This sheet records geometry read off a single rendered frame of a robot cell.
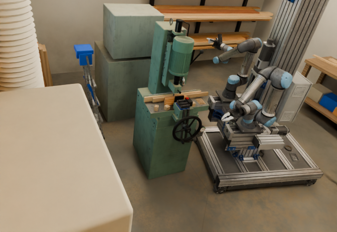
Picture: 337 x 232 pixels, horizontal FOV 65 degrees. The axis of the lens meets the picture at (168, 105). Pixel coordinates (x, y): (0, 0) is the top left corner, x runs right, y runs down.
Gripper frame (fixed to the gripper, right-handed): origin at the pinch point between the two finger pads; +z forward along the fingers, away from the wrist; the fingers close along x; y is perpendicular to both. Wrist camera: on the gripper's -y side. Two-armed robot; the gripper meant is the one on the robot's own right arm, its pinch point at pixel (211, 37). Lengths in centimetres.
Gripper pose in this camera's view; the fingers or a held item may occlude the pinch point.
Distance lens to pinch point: 324.7
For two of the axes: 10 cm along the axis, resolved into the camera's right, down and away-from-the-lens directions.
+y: -2.1, 8.3, 5.1
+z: -5.4, -5.4, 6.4
